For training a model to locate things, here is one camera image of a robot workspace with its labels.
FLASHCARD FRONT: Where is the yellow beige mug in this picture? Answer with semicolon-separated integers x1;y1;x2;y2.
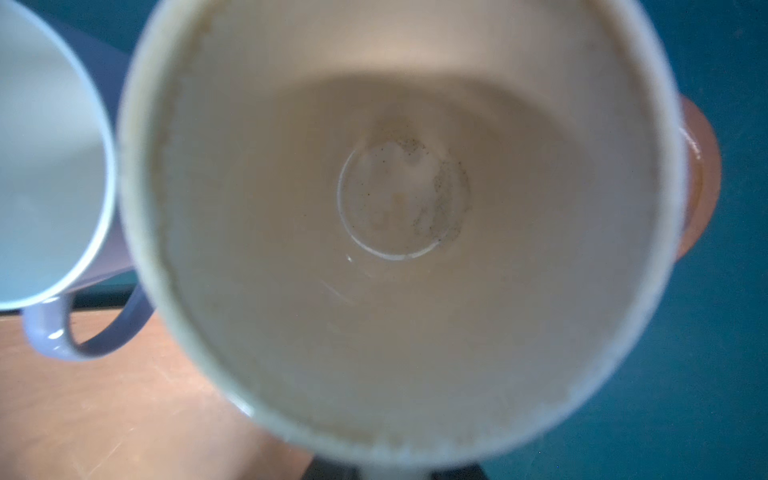
118;1;687;479

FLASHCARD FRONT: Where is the brown wooden coaster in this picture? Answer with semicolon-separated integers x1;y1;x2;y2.
677;96;722;260

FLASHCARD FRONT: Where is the lilac mug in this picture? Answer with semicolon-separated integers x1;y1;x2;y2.
1;1;153;361

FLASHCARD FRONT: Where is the orange wooden tray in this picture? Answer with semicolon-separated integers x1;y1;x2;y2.
1;315;311;479

